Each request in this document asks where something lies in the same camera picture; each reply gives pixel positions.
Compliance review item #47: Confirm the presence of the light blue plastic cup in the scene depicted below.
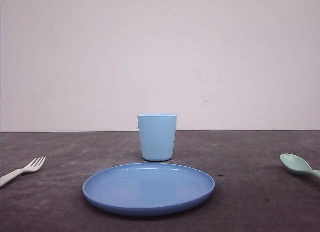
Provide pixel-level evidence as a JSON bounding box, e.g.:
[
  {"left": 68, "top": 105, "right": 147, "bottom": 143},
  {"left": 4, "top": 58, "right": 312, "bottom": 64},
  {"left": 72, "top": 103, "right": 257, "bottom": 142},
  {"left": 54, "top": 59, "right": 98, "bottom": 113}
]
[{"left": 137, "top": 114, "right": 178, "bottom": 162}]

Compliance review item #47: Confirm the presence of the white plastic fork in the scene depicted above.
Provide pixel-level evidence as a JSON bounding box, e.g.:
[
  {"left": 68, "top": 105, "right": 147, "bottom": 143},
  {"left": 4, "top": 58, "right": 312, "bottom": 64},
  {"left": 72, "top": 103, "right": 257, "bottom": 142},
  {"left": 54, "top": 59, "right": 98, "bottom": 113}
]
[{"left": 0, "top": 157, "right": 46, "bottom": 187}]

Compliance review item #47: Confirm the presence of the blue plastic plate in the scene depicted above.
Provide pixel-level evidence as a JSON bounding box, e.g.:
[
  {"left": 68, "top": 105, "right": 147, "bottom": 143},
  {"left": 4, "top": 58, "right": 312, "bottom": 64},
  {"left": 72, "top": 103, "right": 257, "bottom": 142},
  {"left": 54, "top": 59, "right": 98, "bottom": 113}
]
[{"left": 82, "top": 162, "right": 216, "bottom": 217}]

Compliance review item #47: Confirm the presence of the mint green plastic spoon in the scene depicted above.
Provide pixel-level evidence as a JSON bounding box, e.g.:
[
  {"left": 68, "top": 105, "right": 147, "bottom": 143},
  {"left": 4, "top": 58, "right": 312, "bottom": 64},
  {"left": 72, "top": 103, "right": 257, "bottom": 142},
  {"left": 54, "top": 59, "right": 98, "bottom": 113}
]
[{"left": 279, "top": 153, "right": 320, "bottom": 179}]

